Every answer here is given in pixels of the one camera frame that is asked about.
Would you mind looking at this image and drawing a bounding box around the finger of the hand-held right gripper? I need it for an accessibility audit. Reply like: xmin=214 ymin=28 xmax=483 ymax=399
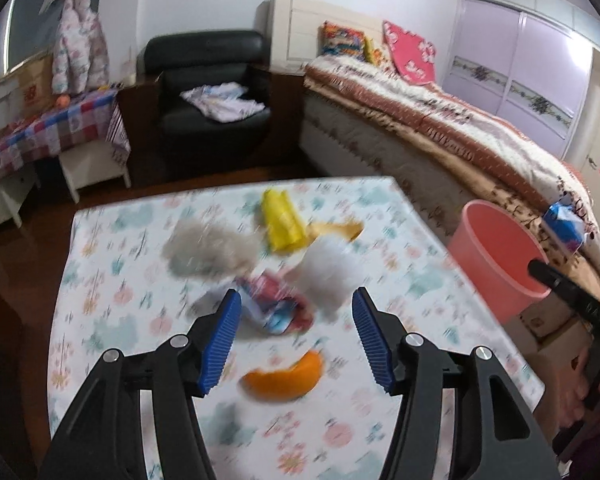
xmin=527 ymin=258 xmax=600 ymax=331

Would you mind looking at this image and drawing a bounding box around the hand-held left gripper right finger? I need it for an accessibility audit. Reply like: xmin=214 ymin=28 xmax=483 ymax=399
xmin=351 ymin=286 xmax=561 ymax=480

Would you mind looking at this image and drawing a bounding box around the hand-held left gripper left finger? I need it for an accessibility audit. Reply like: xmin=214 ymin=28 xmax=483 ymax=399
xmin=39 ymin=287 xmax=243 ymax=480

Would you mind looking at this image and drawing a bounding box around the shiny colourful foil wrapper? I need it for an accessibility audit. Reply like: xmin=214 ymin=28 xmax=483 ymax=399
xmin=190 ymin=270 xmax=316 ymax=336

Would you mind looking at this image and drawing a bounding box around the orange peel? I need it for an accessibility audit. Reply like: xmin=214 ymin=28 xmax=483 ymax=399
xmin=240 ymin=349 xmax=326 ymax=402
xmin=305 ymin=217 xmax=365 ymax=245

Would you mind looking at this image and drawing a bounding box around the pink plastic bucket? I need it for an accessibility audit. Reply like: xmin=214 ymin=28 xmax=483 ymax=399
xmin=447 ymin=199 xmax=551 ymax=323

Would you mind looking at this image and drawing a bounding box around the white fluffy wad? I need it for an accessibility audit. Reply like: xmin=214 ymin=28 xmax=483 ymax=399
xmin=285 ymin=235 xmax=363 ymax=318

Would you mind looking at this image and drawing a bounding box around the grey fluffy wad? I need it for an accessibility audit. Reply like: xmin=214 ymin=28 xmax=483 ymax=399
xmin=162 ymin=217 xmax=258 ymax=278

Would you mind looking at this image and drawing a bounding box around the yellow plastic bag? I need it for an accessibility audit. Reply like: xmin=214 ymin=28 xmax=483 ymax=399
xmin=260 ymin=187 xmax=311 ymax=254

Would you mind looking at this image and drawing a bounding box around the person's right hand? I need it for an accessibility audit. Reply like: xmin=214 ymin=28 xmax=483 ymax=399
xmin=560 ymin=360 xmax=600 ymax=433

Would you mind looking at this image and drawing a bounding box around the beige cardboard box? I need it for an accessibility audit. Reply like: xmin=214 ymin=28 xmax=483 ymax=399
xmin=502 ymin=300 xmax=593 ymax=431

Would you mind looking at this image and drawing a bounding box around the blue tissue pack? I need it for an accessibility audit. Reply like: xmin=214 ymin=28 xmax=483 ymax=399
xmin=542 ymin=200 xmax=588 ymax=256

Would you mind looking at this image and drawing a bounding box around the floral tablecloth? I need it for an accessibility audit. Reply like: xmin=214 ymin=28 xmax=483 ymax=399
xmin=47 ymin=175 xmax=546 ymax=480

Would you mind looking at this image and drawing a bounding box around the bed with patterned blankets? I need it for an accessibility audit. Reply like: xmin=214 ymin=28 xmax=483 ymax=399
xmin=300 ymin=75 xmax=600 ymax=281

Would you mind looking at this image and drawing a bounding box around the dotted floral quilt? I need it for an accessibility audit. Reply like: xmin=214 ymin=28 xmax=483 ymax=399
xmin=305 ymin=55 xmax=596 ymax=221

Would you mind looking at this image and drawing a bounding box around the white quilted mattress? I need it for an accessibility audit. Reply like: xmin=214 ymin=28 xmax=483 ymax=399
xmin=300 ymin=95 xmax=461 ymax=241

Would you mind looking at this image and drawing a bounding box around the dark wooden cabinet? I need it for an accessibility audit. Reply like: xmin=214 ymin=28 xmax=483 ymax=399
xmin=115 ymin=72 xmax=163 ymax=186

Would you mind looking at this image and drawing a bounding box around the dark wooden nightstand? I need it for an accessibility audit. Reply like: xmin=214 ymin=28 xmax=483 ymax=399
xmin=265 ymin=65 xmax=306 ymax=161

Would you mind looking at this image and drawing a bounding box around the lilac sliding wardrobe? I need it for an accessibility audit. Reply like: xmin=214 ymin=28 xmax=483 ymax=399
xmin=442 ymin=0 xmax=593 ymax=161

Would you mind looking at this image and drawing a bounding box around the white printed cloth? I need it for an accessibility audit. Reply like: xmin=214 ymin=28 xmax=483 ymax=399
xmin=180 ymin=81 xmax=266 ymax=123

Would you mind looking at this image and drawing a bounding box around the white desk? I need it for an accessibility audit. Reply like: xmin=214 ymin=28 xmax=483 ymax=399
xmin=0 ymin=175 xmax=38 ymax=241

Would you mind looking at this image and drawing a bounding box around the pink flower pillow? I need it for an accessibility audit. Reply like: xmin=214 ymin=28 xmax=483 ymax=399
xmin=382 ymin=20 xmax=438 ymax=85

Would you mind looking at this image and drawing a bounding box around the checkered tablecloth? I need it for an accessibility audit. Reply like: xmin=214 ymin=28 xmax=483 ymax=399
xmin=0 ymin=87 xmax=121 ymax=193

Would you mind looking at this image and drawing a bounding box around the plastic cup with straw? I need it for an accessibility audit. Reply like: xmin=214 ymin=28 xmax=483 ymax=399
xmin=121 ymin=45 xmax=136 ymax=86

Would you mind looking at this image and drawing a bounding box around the yellow flower pillow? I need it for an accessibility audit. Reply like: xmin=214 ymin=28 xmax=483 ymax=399
xmin=364 ymin=37 xmax=387 ymax=66

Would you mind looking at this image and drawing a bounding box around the black leather armchair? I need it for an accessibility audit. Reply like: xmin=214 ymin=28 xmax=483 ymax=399
xmin=140 ymin=30 xmax=273 ymax=161

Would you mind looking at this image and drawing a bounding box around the colourful patterned pillow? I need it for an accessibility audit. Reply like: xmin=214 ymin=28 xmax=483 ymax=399
xmin=317 ymin=21 xmax=368 ymax=58

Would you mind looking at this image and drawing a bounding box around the brown paper bag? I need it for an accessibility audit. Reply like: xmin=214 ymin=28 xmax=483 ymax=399
xmin=17 ymin=52 xmax=56 ymax=108

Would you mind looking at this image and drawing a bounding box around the white bed headboard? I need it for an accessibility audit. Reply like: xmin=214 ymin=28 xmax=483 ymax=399
xmin=257 ymin=0 xmax=386 ymax=76

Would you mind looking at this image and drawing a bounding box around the floral padded jacket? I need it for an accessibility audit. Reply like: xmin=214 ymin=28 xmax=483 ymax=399
xmin=51 ymin=0 xmax=111 ymax=96

